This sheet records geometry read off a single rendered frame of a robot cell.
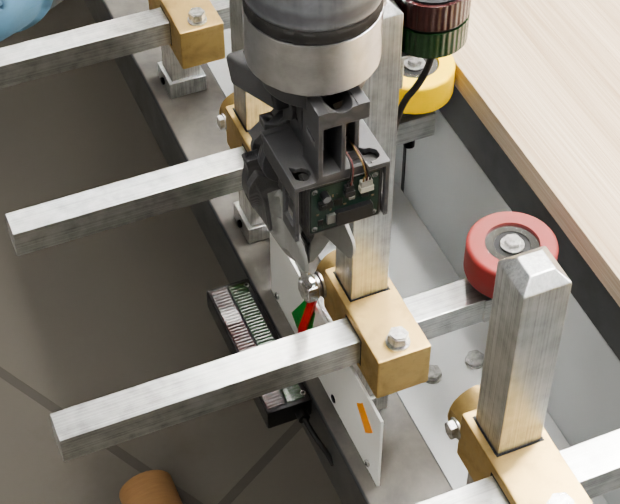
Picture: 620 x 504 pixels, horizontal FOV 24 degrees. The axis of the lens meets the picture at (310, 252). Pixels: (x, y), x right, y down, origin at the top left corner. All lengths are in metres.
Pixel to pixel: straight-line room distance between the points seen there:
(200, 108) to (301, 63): 0.79
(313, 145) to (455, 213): 0.63
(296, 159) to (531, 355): 0.20
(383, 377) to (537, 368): 0.28
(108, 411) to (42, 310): 1.23
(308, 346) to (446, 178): 0.39
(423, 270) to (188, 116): 0.32
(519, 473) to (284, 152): 0.28
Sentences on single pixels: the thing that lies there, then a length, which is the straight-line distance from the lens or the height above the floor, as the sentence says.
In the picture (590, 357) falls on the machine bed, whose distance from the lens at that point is 1.38.
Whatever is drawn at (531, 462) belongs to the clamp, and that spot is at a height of 0.97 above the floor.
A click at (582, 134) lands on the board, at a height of 0.90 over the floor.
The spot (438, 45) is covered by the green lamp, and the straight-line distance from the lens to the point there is 1.08.
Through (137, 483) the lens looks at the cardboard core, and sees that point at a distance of 2.11.
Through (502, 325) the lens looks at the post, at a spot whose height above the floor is 1.09.
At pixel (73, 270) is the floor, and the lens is 2.48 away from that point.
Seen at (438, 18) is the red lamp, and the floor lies 1.17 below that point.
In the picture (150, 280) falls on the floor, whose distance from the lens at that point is 2.45.
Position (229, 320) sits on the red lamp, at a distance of 1.47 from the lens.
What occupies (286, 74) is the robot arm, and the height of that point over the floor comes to 1.23.
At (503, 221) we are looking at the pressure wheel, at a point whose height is 0.91.
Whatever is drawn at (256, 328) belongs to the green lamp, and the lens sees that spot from 1.46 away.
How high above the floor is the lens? 1.83
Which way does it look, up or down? 47 degrees down
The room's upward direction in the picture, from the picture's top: straight up
